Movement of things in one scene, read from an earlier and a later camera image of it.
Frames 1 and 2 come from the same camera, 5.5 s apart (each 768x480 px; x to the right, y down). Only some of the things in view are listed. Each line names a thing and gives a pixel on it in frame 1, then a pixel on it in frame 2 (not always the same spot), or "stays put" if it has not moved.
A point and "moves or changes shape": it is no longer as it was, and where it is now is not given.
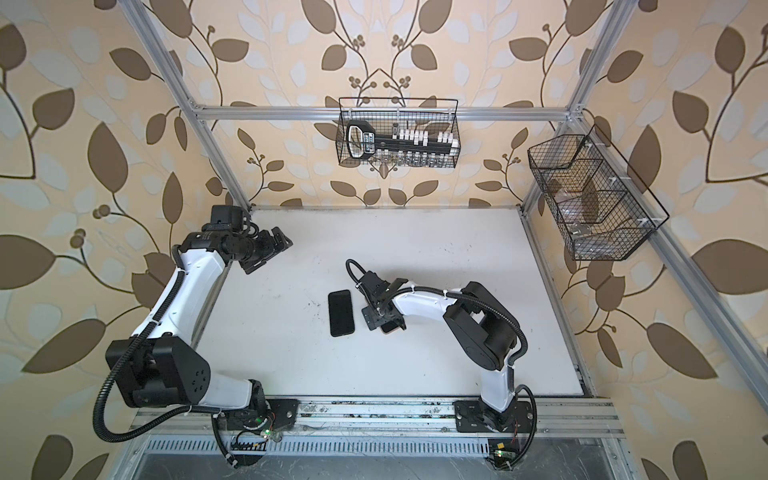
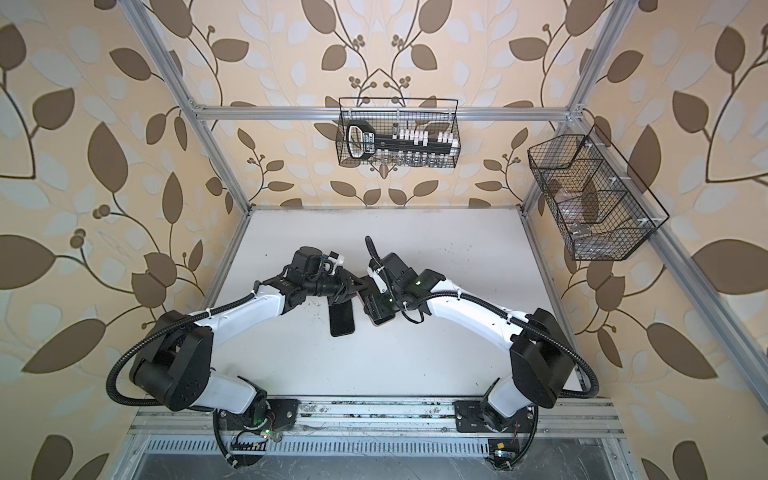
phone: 389,327 moves or changes shape
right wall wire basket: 606,203 stays put
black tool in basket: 362,141 stays put
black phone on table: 341,313 stays put
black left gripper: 261,247 to 339,288
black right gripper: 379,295 to 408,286
